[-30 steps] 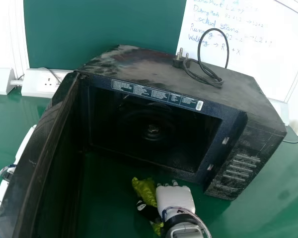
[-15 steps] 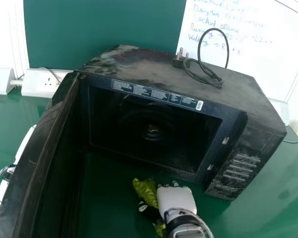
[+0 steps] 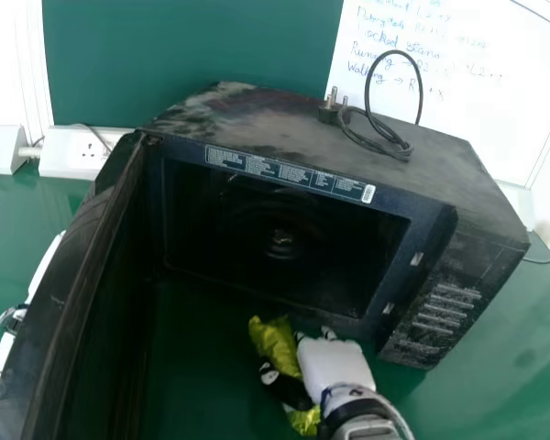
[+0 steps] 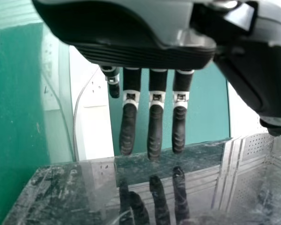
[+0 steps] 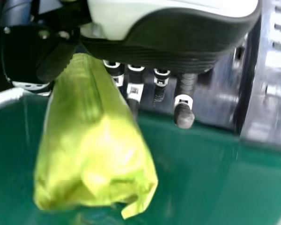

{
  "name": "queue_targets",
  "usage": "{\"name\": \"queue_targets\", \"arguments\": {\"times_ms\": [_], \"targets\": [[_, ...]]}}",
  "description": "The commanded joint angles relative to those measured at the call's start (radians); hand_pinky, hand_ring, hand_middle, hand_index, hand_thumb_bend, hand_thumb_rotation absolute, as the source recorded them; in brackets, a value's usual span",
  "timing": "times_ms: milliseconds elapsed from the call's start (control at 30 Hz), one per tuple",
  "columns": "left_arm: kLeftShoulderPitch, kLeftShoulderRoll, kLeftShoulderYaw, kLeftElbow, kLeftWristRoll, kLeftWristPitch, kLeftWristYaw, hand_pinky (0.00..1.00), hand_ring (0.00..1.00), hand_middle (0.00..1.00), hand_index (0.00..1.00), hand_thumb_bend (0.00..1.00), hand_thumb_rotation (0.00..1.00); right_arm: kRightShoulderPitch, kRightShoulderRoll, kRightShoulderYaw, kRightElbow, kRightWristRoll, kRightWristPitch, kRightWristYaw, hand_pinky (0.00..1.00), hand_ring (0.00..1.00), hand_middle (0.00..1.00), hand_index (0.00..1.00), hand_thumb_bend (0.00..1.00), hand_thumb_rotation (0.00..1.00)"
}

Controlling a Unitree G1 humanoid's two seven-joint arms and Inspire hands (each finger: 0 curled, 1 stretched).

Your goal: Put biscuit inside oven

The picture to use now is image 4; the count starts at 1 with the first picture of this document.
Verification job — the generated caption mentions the white socket strip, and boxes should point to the white socket strip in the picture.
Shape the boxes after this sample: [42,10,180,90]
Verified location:
[83,66,110,109]

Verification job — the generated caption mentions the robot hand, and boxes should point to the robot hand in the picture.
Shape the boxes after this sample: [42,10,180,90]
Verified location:
[31,0,281,162]

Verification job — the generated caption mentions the thin grey cable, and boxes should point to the thin grey cable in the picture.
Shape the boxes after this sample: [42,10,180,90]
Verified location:
[71,66,103,162]

